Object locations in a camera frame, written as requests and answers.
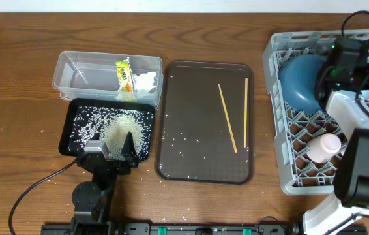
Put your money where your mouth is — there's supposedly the dark blue bowl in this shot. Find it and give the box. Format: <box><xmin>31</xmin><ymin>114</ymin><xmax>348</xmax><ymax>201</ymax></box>
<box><xmin>278</xmin><ymin>54</ymin><xmax>325</xmax><ymax>115</ymax></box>

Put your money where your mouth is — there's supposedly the white tissue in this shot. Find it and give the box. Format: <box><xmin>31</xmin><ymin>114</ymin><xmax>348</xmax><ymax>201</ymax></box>
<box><xmin>132</xmin><ymin>72</ymin><xmax>156</xmax><ymax>93</ymax></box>

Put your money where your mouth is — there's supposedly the pale pink cup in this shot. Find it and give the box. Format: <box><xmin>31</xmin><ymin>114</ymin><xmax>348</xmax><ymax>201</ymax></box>
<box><xmin>306</xmin><ymin>133</ymin><xmax>342</xmax><ymax>163</ymax></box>

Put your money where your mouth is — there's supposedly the yellow pandan cake wrapper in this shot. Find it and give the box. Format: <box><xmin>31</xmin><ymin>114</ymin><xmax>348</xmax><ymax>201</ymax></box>
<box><xmin>115</xmin><ymin>59</ymin><xmax>133</xmax><ymax>93</ymax></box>

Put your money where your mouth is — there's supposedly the wooden chopstick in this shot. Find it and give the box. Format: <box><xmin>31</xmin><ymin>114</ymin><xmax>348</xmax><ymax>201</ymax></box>
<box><xmin>244</xmin><ymin>78</ymin><xmax>248</xmax><ymax>148</ymax></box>
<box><xmin>218</xmin><ymin>84</ymin><xmax>238</xmax><ymax>153</ymax></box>

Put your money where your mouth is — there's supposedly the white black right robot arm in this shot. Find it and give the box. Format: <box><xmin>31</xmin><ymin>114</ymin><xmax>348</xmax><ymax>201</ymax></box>
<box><xmin>293</xmin><ymin>69</ymin><xmax>369</xmax><ymax>235</ymax></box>

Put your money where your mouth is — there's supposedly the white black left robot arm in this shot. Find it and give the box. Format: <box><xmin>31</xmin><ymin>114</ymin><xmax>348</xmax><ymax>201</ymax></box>
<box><xmin>67</xmin><ymin>133</ymin><xmax>139</xmax><ymax>234</ymax></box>

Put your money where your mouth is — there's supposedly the black food waste tray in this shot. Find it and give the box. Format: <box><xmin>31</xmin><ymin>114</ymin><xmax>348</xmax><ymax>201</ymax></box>
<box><xmin>59</xmin><ymin>98</ymin><xmax>155</xmax><ymax>162</ymax></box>

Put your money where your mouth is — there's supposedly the grey dishwasher rack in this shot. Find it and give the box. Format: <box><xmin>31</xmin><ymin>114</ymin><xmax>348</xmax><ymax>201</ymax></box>
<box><xmin>262</xmin><ymin>29</ymin><xmax>369</xmax><ymax>195</ymax></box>

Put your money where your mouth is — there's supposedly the clear plastic waste bin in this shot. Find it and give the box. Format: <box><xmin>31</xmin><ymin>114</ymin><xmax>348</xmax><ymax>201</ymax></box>
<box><xmin>52</xmin><ymin>51</ymin><xmax>163</xmax><ymax>108</ymax></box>

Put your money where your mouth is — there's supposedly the pile of rice grains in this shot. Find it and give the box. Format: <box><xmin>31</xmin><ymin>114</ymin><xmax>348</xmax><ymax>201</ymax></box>
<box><xmin>65</xmin><ymin>106</ymin><xmax>154</xmax><ymax>162</ymax></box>

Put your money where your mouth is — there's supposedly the brown serving tray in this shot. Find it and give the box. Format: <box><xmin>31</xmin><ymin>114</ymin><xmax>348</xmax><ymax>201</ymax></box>
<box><xmin>155</xmin><ymin>61</ymin><xmax>254</xmax><ymax>185</ymax></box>

